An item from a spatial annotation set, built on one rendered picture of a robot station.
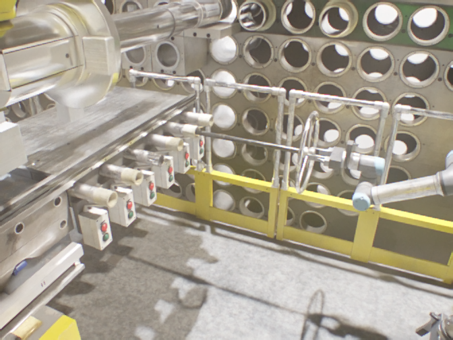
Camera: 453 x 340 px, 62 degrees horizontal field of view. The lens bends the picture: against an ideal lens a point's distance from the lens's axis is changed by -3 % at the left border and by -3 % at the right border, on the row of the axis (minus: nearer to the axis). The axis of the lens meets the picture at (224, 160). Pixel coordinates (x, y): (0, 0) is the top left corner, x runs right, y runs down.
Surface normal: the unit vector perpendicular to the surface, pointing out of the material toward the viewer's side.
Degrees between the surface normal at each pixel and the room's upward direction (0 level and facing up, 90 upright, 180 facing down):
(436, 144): 90
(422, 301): 0
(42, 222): 90
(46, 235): 90
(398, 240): 90
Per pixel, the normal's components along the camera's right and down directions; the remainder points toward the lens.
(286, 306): 0.00, -0.88
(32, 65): 0.91, 0.19
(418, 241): -0.40, 0.42
